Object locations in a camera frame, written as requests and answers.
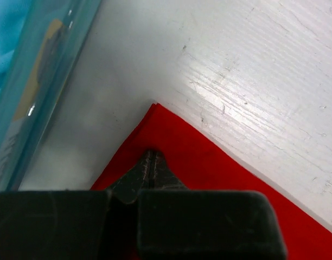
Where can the teal plastic tray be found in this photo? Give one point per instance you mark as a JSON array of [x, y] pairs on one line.
[[49, 45]]

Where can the turquoise t shirt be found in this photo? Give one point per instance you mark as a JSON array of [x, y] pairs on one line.
[[12, 17]]

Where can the red t shirt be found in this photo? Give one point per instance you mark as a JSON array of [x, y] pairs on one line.
[[201, 165]]

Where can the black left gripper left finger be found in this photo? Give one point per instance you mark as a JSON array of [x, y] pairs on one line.
[[74, 224]]

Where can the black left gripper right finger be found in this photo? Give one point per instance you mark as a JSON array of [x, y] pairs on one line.
[[177, 223]]

